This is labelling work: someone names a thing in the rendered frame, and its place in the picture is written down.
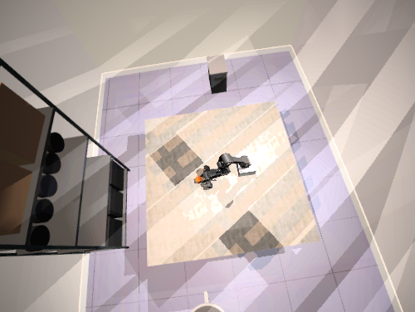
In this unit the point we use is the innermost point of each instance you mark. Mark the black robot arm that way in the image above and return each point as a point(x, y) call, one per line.
point(225, 160)

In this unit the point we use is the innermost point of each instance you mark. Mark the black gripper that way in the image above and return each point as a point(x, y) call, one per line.
point(208, 183)

